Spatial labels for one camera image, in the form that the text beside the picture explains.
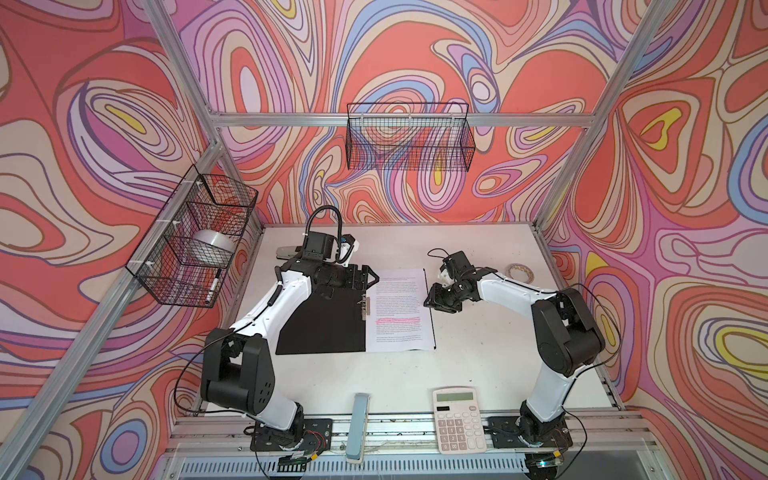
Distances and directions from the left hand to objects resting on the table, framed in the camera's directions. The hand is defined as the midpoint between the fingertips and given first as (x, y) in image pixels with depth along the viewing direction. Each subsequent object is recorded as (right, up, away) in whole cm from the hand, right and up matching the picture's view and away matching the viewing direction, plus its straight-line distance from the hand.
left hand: (367, 276), depth 85 cm
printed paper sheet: (+10, -14, +9) cm, 19 cm away
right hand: (+20, -11, +8) cm, 24 cm away
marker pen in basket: (-37, -1, -12) cm, 39 cm away
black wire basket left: (-43, +7, -13) cm, 45 cm away
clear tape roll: (+53, 0, +20) cm, 57 cm away
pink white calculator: (+24, -35, -11) cm, 44 cm away
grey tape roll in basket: (-38, +10, -11) cm, 41 cm away
